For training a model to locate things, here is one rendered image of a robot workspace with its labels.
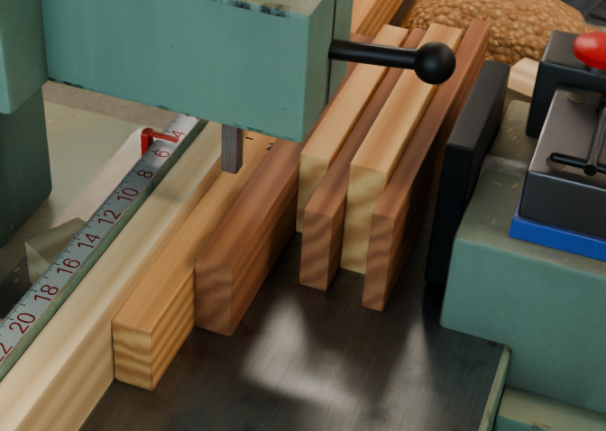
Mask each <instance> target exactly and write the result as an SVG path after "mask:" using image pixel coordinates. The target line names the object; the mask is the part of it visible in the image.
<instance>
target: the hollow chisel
mask: <svg viewBox="0 0 606 431"><path fill-rule="evenodd" d="M242 166H243V129H240V128H236V127H233V126H229V125H225V124H222V130H221V170H222V171H226V172H230V173H233V174H237V172H238V171H239V169H240V168H241V167H242Z"/></svg>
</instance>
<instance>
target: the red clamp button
mask: <svg viewBox="0 0 606 431"><path fill-rule="evenodd" d="M572 50H573V54H574V56H575V57H576V58H577V59H579V60H580V61H582V62H583V63H584V64H586V65H587V66H589V67H592V68H595V69H606V32H588V33H585V34H582V35H580V36H578V37H576V38H575V39H574V44H573V48H572Z"/></svg>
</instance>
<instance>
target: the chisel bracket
mask: <svg viewBox="0 0 606 431"><path fill-rule="evenodd" d="M353 4H354V0H41V9H42V19H43V29H44V38H45V47H46V57H47V66H48V75H49V78H48V80H49V81H53V82H57V83H61V84H64V85H68V86H72V87H78V88H82V89H85V90H89V91H93V92H97V93H100V94H104V95H108V96H114V97H118V98H122V99H125V100H129V101H133V102H136V103H140V104H144V105H150V106H153V107H157V108H160V109H164V110H168V111H171V112H175V113H179V114H183V115H189V116H193V117H196V118H200V119H204V120H208V121H211V122H215V123H219V124H225V125H229V126H233V127H236V128H240V129H244V130H247V131H251V132H255V133H261V134H265V135H269V136H272V137H276V138H280V139H283V140H287V141H291V142H303V141H304V139H305V138H306V136H307V135H308V133H309V131H310V130H311V128H312V127H313V125H314V124H315V122H316V120H317V118H318V117H319V116H320V115H321V113H322V112H323V110H324V109H325V107H326V106H327V104H328V102H329V101H330V99H331V98H332V96H333V95H334V93H335V92H336V90H337V89H338V87H339V86H340V84H341V83H342V81H343V80H344V78H345V76H346V74H347V64H348V62H347V61H341V60H330V59H329V58H328V51H329V46H330V43H331V41H332V40H333V39H338V40H345V41H350V34H351V24H352V14H353Z"/></svg>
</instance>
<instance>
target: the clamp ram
mask: <svg viewBox="0 0 606 431"><path fill-rule="evenodd" d="M509 77H510V65H508V64H504V63H499V62H496V61H491V60H486V61H484V63H483V65H482V68H481V70H480V72H479V74H478V77H477V79H476V80H475V82H474V84H473V87H472V89H471V92H470V94H469V96H468V97H467V99H466V101H465V103H464V107H463V109H462V111H461V113H460V114H459V116H458V118H457V120H456V122H455V125H454V128H453V130H452V132H451V133H450V135H449V137H448V140H447V142H446V144H445V152H444V158H443V163H442V169H441V175H440V180H439V186H438V192H437V198H436V208H435V214H434V220H433V225H432V231H431V237H430V243H429V248H428V255H427V265H426V270H425V280H426V281H430V282H434V283H436V284H440V285H443V286H445V282H446V276H447V272H448V266H449V261H450V256H451V251H452V245H453V240H454V237H455V233H456V230H457V228H458V225H459V224H460V222H461V219H462V217H463V214H464V210H465V209H466V207H467V204H468V202H469V199H470V197H471V194H472V193H473V189H474V187H475V184H476V182H477V179H478V178H479V176H480V174H481V173H482V172H483V171H485V170H494V171H498V172H501V173H505V174H509V175H513V176H517V177H521V178H525V177H526V173H527V169H528V165H529V163H528V162H525V161H521V160H514V159H511V158H507V157H503V156H499V155H495V154H491V153H489V151H490V148H491V145H492V143H493V141H494V138H495V136H496V133H497V132H498V129H499V127H500V120H501V116H502V110H503V106H504V101H505V96H506V92H507V87H508V82H509Z"/></svg>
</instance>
